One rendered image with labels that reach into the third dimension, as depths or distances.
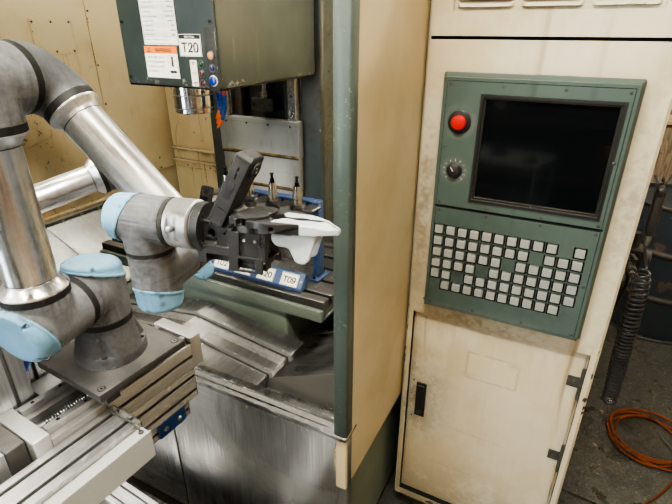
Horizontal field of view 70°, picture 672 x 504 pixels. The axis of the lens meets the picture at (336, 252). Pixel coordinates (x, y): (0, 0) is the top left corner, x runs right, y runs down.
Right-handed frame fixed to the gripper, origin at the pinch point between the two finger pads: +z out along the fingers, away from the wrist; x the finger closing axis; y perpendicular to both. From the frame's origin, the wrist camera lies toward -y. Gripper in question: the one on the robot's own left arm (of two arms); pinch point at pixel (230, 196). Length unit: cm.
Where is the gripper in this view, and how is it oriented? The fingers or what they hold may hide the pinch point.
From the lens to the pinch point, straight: 202.0
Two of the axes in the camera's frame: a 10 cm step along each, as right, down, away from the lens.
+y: 0.3, 8.9, 4.6
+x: 8.9, 1.9, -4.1
